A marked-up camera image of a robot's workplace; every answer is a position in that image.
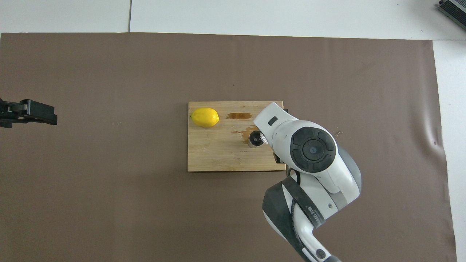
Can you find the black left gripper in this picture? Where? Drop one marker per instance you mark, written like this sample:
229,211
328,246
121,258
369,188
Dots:
8,112

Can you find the steel double jigger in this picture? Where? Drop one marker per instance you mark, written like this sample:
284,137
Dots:
255,139

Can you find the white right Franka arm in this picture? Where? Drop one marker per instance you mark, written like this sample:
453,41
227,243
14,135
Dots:
313,149

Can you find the wooden cutting board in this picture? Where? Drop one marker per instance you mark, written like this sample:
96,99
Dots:
218,153

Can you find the yellow lemon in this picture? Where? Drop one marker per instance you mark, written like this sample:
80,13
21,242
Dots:
205,117

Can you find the brown paper table mat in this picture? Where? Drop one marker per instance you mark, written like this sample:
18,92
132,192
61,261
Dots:
145,200

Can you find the grey finned electronics box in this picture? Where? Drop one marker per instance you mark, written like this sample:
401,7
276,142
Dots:
455,11

